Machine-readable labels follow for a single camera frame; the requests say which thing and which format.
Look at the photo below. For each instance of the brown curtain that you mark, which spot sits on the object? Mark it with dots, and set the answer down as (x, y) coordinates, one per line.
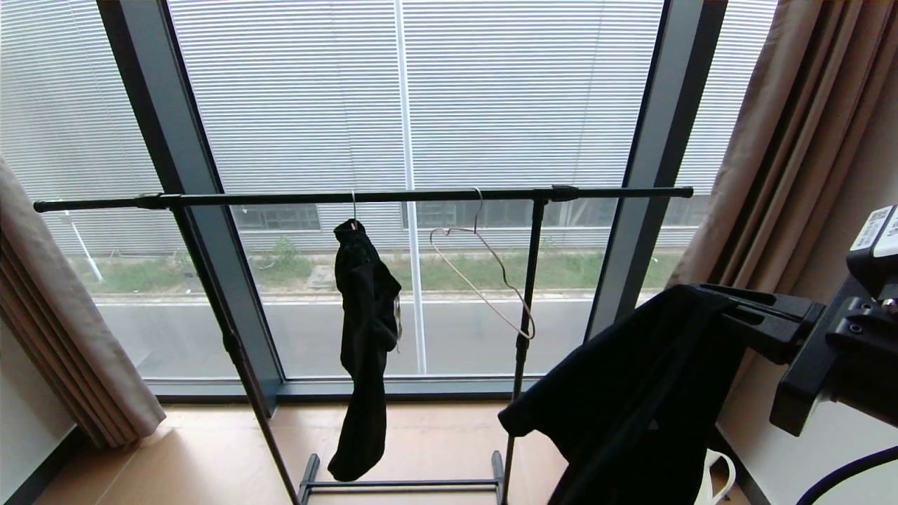
(786, 140)
(63, 337)

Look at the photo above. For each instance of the window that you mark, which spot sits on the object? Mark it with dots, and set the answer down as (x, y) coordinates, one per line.
(659, 140)

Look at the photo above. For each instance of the black garment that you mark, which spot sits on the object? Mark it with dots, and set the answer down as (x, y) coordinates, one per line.
(365, 315)
(631, 407)

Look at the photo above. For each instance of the white laundry basket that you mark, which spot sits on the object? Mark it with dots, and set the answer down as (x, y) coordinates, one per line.
(729, 470)

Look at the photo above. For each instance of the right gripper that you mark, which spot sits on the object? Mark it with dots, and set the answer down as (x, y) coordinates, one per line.
(807, 379)

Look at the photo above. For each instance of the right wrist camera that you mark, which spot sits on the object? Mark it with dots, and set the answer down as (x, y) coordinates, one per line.
(877, 238)

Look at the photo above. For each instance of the black clothes rack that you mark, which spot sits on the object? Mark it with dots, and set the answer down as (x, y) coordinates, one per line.
(280, 198)

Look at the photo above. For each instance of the pink clothes hanger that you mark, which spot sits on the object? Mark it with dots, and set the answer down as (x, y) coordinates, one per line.
(354, 210)
(515, 308)

